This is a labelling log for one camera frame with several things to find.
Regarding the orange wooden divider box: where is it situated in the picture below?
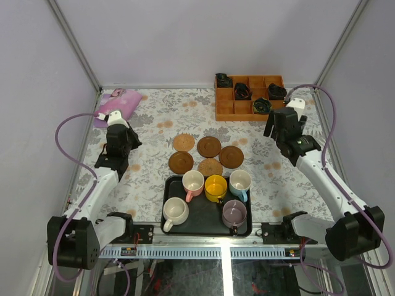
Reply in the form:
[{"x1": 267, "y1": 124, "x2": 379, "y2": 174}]
[{"x1": 214, "y1": 75, "x2": 285, "y2": 121}]

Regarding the rolled dark green sock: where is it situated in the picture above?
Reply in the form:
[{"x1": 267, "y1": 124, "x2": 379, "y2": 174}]
[{"x1": 252, "y1": 97, "x2": 272, "y2": 115}]

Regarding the pink ceramic cup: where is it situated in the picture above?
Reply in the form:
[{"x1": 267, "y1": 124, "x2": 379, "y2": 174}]
[{"x1": 182, "y1": 170, "x2": 205, "y2": 203}]

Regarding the purple ceramic cup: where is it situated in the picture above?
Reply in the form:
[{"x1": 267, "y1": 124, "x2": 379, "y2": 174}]
[{"x1": 222, "y1": 199, "x2": 247, "y2": 236}]

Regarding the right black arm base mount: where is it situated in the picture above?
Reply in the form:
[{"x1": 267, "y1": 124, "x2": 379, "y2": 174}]
[{"x1": 261, "y1": 223, "x2": 288, "y2": 245}]

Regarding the dark brown wooden coaster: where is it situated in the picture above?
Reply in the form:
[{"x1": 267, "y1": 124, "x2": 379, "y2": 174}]
[{"x1": 197, "y1": 136, "x2": 222, "y2": 158}]

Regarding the rolled dark sock right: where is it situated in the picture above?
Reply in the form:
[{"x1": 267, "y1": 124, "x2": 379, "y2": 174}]
[{"x1": 267, "y1": 83, "x2": 287, "y2": 101}]

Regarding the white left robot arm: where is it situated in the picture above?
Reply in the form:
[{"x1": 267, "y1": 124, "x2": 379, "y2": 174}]
[{"x1": 47, "y1": 110, "x2": 141, "y2": 270}]

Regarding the aluminium front rail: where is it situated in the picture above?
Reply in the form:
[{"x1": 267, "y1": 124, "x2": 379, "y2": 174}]
[{"x1": 101, "y1": 229, "x2": 328, "y2": 250}]

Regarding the rolled dark sock with orange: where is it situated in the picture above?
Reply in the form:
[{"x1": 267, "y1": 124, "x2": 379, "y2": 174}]
[{"x1": 234, "y1": 82, "x2": 252, "y2": 101}]

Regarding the black plastic tray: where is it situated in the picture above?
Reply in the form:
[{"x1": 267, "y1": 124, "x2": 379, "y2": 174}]
[{"x1": 160, "y1": 175, "x2": 252, "y2": 237}]

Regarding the blue slotted cable duct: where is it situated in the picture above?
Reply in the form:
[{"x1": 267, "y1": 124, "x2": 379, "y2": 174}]
[{"x1": 99, "y1": 246, "x2": 299, "y2": 260}]

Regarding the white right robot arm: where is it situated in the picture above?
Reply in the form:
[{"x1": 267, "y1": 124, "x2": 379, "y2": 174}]
[{"x1": 264, "y1": 99, "x2": 385, "y2": 261}]

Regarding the woven rattan coaster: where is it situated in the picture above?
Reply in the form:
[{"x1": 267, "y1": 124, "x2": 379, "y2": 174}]
[
  {"x1": 197, "y1": 158, "x2": 223, "y2": 176},
  {"x1": 172, "y1": 133, "x2": 195, "y2": 152}
]

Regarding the rolled dark sock top-left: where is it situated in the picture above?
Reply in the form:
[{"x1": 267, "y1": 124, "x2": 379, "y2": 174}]
[{"x1": 215, "y1": 73, "x2": 233, "y2": 88}]

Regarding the light blue ceramic cup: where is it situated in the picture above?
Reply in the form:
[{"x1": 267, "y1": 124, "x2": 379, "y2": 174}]
[{"x1": 229, "y1": 170, "x2": 252, "y2": 203}]

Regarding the cream white ceramic cup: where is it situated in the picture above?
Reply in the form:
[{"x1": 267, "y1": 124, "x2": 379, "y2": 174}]
[{"x1": 162, "y1": 197, "x2": 189, "y2": 232}]

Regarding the yellow ceramic cup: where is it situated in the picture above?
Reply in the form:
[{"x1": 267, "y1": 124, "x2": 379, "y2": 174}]
[{"x1": 204, "y1": 175, "x2": 228, "y2": 204}]

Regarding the pink folded cloth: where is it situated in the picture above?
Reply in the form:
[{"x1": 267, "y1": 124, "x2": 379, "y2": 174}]
[{"x1": 96, "y1": 88, "x2": 143, "y2": 121}]

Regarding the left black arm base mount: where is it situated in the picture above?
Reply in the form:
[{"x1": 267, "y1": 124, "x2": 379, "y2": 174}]
[{"x1": 132, "y1": 224, "x2": 154, "y2": 245}]

